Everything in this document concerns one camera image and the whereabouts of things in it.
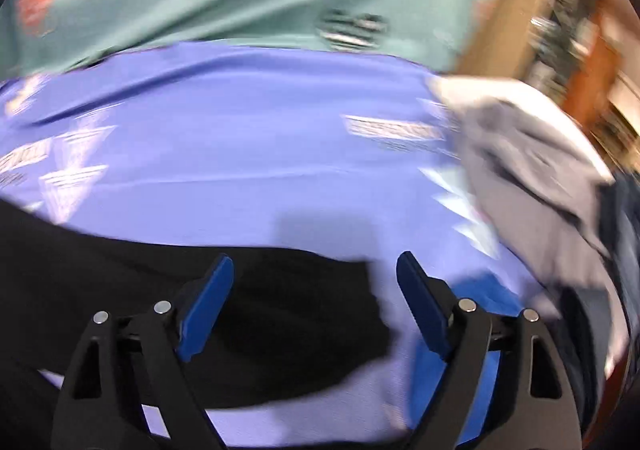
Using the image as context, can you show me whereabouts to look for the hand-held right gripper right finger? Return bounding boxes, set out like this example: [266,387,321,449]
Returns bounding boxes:
[396,251,583,450]

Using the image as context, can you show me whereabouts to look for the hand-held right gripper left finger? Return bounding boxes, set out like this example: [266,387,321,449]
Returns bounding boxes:
[50,253,236,450]

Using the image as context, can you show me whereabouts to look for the black pants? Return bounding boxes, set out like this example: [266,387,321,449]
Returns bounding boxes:
[0,197,396,450]

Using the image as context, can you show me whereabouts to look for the bright blue garment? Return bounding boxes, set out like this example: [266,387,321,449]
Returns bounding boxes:
[410,270,531,446]

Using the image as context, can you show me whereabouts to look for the blue printed bedsheet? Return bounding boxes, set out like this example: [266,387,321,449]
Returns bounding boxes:
[0,41,551,450]

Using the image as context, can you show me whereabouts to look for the grey garment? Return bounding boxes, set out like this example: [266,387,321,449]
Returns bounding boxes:
[450,95,626,376]

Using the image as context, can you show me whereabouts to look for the navy garment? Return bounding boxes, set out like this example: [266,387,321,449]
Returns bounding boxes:
[560,180,640,411]

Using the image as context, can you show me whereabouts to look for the white pillow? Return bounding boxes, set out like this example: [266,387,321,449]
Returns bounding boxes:
[430,75,616,186]

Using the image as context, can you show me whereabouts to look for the wooden display cabinet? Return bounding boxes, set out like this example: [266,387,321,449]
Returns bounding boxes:
[460,0,640,171]

